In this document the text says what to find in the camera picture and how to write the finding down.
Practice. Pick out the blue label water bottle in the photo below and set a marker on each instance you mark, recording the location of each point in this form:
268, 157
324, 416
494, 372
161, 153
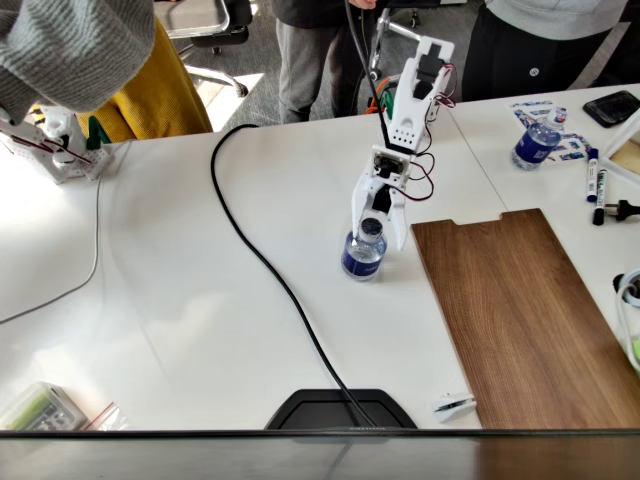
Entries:
364, 257
535, 147

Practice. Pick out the white leader arm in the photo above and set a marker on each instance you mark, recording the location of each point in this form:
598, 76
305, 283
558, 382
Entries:
62, 167

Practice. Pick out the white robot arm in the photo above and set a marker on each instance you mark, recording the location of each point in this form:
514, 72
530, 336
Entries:
415, 115

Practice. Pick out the grey knit sleeve forearm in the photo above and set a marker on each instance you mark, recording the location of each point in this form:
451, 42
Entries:
75, 50

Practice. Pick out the green table clamp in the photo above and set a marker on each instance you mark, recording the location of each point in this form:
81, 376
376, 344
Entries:
97, 135
387, 102

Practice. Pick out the brown wooden board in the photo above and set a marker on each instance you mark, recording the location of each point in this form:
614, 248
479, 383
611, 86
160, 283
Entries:
525, 320

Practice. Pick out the person in grey trousers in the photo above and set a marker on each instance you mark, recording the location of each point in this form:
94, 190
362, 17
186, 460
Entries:
305, 60

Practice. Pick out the silver chair base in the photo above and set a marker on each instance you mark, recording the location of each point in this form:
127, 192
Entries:
400, 30

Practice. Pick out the blue printed sticker sheet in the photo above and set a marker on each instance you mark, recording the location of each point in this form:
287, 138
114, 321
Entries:
530, 111
572, 147

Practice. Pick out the small white plastic clip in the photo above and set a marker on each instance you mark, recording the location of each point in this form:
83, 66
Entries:
452, 406

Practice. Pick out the person in black trousers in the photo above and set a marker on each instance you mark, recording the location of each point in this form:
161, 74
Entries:
525, 60

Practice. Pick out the blue whiteboard marker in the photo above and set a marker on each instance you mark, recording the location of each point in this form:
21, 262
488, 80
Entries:
593, 172

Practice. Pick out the black whiteboard marker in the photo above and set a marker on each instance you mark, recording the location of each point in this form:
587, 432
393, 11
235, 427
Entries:
600, 197

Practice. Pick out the black power plug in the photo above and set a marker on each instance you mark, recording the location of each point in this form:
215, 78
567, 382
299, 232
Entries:
625, 209

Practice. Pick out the black office chair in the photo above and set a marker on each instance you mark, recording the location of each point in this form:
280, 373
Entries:
220, 25

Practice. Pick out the person in yellow trousers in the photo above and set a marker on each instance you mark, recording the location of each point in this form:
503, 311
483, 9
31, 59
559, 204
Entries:
150, 100

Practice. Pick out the black smartphone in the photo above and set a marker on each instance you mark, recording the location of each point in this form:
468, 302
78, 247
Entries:
612, 107

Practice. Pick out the light green object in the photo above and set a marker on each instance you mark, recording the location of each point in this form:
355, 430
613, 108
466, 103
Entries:
636, 350

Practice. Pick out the dark monitor edge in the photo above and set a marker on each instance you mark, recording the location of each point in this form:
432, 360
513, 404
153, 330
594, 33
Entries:
250, 457

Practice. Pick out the clear zip bag red stripe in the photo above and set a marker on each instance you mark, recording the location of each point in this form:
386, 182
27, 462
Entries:
112, 420

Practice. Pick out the clear box with green parts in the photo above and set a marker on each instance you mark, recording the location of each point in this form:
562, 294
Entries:
40, 410

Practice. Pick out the white bracket with black servo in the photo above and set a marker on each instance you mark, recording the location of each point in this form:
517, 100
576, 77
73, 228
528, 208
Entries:
385, 162

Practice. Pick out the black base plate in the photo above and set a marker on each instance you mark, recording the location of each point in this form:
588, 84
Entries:
320, 412

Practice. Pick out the white frame with wood panel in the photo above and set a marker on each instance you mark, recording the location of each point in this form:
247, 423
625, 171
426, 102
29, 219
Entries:
622, 157

